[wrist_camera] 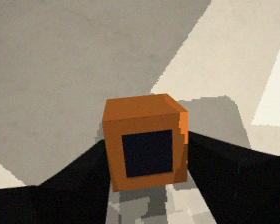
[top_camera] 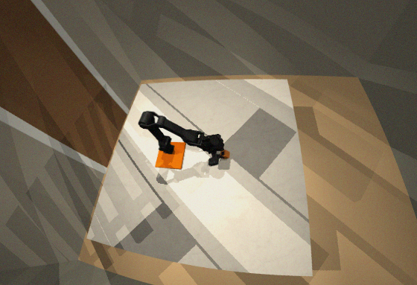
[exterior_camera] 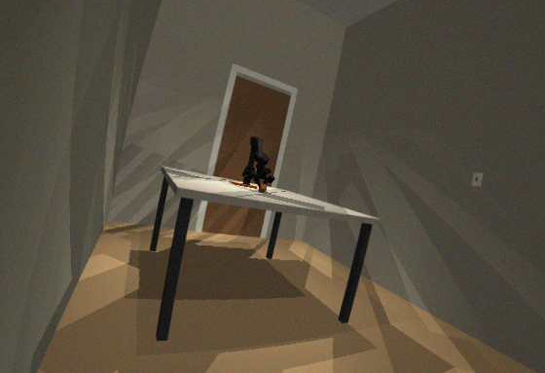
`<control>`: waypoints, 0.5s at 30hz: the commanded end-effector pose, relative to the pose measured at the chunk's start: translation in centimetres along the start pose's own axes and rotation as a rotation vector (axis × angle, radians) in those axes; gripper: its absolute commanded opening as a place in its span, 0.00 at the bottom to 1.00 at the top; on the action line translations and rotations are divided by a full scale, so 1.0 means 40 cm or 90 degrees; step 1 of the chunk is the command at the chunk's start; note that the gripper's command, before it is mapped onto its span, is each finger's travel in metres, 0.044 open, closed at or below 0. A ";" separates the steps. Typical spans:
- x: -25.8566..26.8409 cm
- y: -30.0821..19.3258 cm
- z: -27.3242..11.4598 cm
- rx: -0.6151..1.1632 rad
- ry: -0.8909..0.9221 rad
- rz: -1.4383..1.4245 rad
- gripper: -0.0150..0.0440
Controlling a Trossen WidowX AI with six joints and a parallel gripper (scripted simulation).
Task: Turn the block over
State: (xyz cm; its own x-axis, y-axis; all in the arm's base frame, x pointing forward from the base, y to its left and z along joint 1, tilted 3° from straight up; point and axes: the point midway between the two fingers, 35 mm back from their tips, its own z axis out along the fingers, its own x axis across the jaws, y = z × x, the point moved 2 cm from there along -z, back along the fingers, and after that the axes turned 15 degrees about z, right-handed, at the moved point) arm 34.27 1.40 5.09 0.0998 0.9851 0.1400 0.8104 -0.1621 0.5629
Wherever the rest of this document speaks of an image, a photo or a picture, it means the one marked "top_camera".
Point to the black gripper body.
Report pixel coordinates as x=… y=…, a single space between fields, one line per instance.
x=214 y=160

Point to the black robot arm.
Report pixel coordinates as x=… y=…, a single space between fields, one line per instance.
x=189 y=136

